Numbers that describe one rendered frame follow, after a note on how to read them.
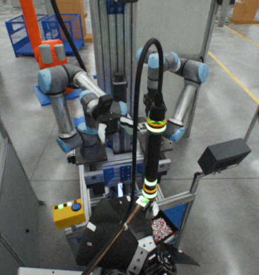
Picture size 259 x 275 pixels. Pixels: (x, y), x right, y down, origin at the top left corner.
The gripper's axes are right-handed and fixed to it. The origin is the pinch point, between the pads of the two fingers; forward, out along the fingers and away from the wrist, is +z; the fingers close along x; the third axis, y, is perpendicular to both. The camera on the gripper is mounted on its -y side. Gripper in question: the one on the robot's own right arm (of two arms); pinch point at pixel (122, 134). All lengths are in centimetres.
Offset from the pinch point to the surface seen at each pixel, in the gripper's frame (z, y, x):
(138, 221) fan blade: 6.6, 47.0, -3.4
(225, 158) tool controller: -1, 43, -67
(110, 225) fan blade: 13.0, 26.7, 12.4
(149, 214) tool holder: 19.2, 19.8, 0.5
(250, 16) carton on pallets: -683, 131, -1058
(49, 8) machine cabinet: -1062, 88, -192
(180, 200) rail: -9, 83, -49
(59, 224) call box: -20, 63, 29
